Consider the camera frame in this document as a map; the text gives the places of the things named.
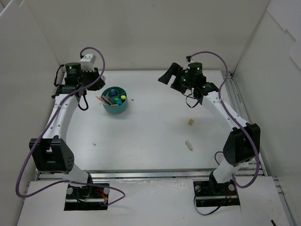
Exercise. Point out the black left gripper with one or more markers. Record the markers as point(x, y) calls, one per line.
point(94, 78)

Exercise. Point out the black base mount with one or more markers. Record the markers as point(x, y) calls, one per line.
point(86, 198)
point(225, 195)

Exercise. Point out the small wooden block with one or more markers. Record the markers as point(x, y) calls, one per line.
point(191, 121)

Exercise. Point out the teal round desk organizer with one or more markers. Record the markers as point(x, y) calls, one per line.
point(120, 108)

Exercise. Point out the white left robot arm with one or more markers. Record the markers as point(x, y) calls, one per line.
point(51, 153)

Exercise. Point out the aluminium front rail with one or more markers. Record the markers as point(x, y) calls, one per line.
point(134, 174)

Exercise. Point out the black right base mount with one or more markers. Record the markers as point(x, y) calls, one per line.
point(225, 195)

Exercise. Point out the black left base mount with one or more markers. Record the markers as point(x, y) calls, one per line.
point(86, 198)

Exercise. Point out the aluminium right rail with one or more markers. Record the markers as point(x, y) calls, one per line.
point(238, 105)

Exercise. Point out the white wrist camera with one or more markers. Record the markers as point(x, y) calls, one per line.
point(87, 61)
point(189, 60)

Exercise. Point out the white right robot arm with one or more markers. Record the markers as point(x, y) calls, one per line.
point(243, 142)

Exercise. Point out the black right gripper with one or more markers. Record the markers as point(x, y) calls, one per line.
point(175, 76)

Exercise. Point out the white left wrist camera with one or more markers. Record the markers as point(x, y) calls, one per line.
point(87, 61)

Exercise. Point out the clear blue spray bottle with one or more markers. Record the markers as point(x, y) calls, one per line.
point(113, 93)

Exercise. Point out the aluminium rail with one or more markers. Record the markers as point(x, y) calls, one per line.
point(134, 174)
point(238, 105)

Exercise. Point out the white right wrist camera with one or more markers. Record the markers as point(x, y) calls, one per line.
point(189, 60)

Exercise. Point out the long orange highlighter pen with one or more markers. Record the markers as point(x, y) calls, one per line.
point(102, 101)

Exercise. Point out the white eraser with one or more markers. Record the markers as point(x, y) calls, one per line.
point(189, 145)

